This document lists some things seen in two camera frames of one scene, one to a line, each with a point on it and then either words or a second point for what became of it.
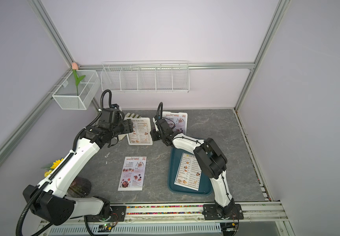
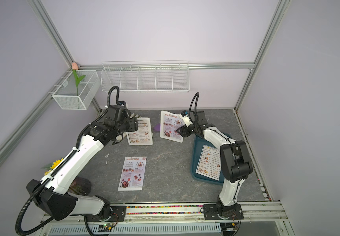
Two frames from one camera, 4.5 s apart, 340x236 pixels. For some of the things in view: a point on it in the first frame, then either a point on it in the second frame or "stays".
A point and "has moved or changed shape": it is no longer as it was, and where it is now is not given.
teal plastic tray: [205, 186] has moved or changed shape
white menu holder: [141, 134] stays
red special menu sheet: [132, 174] stays
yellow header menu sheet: [141, 133] stays
